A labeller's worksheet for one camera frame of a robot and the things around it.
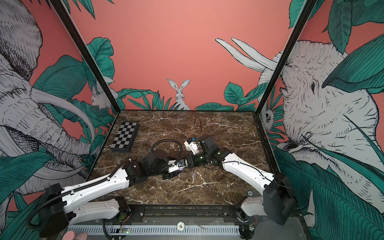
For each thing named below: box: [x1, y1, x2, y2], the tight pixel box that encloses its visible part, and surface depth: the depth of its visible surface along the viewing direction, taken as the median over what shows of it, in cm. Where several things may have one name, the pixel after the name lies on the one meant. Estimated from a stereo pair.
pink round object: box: [62, 230, 88, 240], surface depth 64 cm
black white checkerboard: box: [110, 121, 140, 153], surface depth 103 cm
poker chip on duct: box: [177, 221, 186, 231], surface depth 72 cm
